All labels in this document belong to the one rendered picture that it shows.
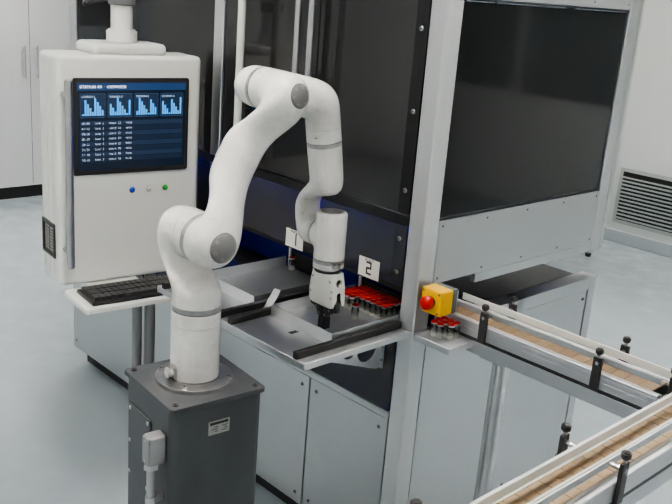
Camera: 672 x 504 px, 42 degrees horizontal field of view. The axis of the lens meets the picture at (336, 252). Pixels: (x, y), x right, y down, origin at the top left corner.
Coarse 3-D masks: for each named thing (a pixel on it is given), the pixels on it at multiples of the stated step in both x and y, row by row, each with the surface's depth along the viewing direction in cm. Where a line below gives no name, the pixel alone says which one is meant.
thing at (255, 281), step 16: (224, 272) 281; (240, 272) 285; (256, 272) 289; (272, 272) 290; (288, 272) 291; (224, 288) 268; (240, 288) 273; (256, 288) 274; (272, 288) 275; (288, 288) 266; (304, 288) 271
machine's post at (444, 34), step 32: (448, 0) 222; (448, 32) 224; (448, 64) 228; (448, 96) 231; (448, 128) 235; (416, 160) 237; (416, 192) 239; (416, 224) 241; (416, 256) 243; (416, 288) 245; (416, 320) 248; (416, 352) 252; (416, 384) 256; (416, 416) 260; (384, 480) 266
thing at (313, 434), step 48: (528, 288) 295; (576, 288) 307; (96, 336) 393; (288, 384) 294; (336, 384) 276; (432, 384) 262; (480, 384) 281; (528, 384) 302; (288, 432) 298; (336, 432) 280; (384, 432) 263; (432, 432) 269; (480, 432) 289; (528, 432) 312; (288, 480) 303; (336, 480) 283; (432, 480) 276
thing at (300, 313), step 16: (272, 304) 252; (288, 304) 256; (304, 304) 261; (288, 320) 247; (304, 320) 242; (336, 320) 253; (352, 320) 254; (368, 320) 255; (384, 320) 248; (320, 336) 238; (336, 336) 236
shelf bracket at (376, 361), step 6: (378, 348) 257; (384, 348) 257; (378, 354) 258; (342, 360) 248; (348, 360) 249; (354, 360) 251; (372, 360) 257; (378, 360) 259; (360, 366) 254; (366, 366) 256; (372, 366) 258; (378, 366) 260
